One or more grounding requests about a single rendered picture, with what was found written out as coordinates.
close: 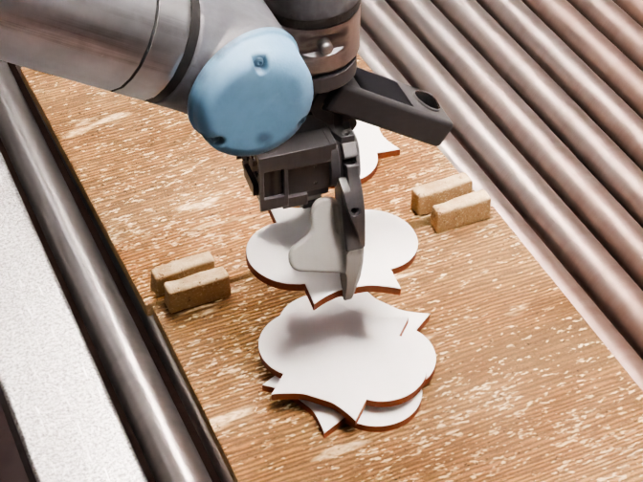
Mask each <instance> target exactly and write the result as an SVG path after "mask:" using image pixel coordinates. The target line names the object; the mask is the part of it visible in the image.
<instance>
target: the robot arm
mask: <svg viewBox="0 0 643 482"><path fill-rule="evenodd" d="M360 18H361V0H0V60H2V61H6V62H9V63H12V64H15V65H19V66H22V67H26V68H29V69H33V70H36V71H39V72H42V73H46V74H50V75H53V76H57V77H63V78H66V79H70V80H72V81H76V82H79V83H83V84H86V85H90V86H93V87H97V88H101V89H103V90H107V91H110V92H114V93H117V94H121V95H124V96H128V97H131V98H134V99H140V100H144V101H147V102H150V103H153V104H156V105H160V106H163V107H166V108H169V109H173V110H176V111H180V112H183V113H185V114H187V115H188V119H189V122H190V124H191V125H192V127H193V128H194V129H195V130H196V131H197V132H198V133H199V134H201V135H202V136H203V138H204V139H205V140H206V142H207V143H208V144H209V145H211V146H212V147H213V148H215V149H217V150H218V151H220V152H223V153H225V154H228V155H233V156H235V157H236V159H237V160H239V159H242V166H243V171H244V177H245V179H246V181H247V184H248V186H249V188H250V190H251V192H252V194H253V196H256V197H257V200H258V202H259V210H260V212H261V211H266V210H270V209H275V208H283V209H285V208H293V207H298V206H299V207H300V208H311V209H310V220H311V229H310V231H309V232H308V234H307V235H305V236H304V237H303V238H302V239H300V241H299V242H297V243H296V244H295V245H294V246H292V247H291V249H290V250H289V252H288V260H289V264H290V266H291V267H292V268H293V269H294V270H296V271H299V272H315V273H339V274H340V277H341V284H342V289H343V299H344V300H349V299H351V298H352V297H353V295H354V293H355V290H356V287H357V285H358V282H359V280H360V277H361V273H362V268H363V262H364V246H365V245H366V212H365V201H364V194H363V189H362V183H361V178H360V176H361V159H360V148H359V143H358V140H357V137H356V135H355V133H354V131H353V129H354V128H355V127H356V125H357V121H362V122H365V123H368V124H371V125H374V126H377V127H380V128H383V129H386V130H388V131H391V132H394V133H397V134H400V135H403V136H406V137H408V138H411V139H414V140H417V141H420V142H424V143H427V144H430V145H433V146H439V145H440V144H442V143H443V141H444V140H445V138H446V137H447V135H448V134H449V132H450V131H451V130H452V128H453V123H452V121H451V120H450V118H449V117H448V116H447V114H446V113H445V111H444V110H443V109H442V107H441V106H440V104H439V103H438V101H437V100H436V99H435V97H434V96H433V95H432V94H431V93H428V92H425V91H422V90H420V89H417V88H414V87H412V86H409V85H407V84H404V83H402V82H399V81H396V80H393V79H391V78H388V77H384V76H381V75H378V74H375V73H373V72H370V71H368V70H365V69H363V68H360V67H357V53H358V51H359V48H360ZM329 186H334V187H335V198H332V197H329V196H323V197H322V194H323V193H327V192H328V187H329Z"/></svg>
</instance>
